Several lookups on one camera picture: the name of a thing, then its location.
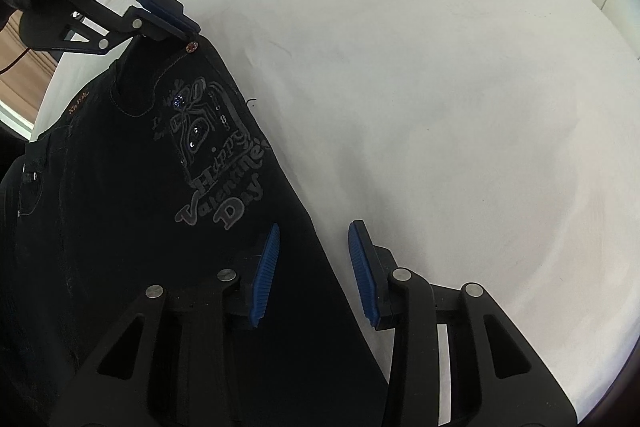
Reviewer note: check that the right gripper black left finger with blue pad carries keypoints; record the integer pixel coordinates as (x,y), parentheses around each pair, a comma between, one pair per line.
(162,363)

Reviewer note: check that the black denim pants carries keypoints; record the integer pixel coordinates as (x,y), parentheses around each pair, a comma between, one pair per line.
(157,173)

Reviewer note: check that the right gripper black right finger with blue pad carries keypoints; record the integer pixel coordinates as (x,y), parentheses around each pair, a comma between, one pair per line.
(453,343)

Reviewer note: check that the white bed sheet mattress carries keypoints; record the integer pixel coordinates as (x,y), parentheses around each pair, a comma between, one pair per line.
(481,141)

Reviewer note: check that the beige curtain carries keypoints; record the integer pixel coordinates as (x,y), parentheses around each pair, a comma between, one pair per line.
(23,86)

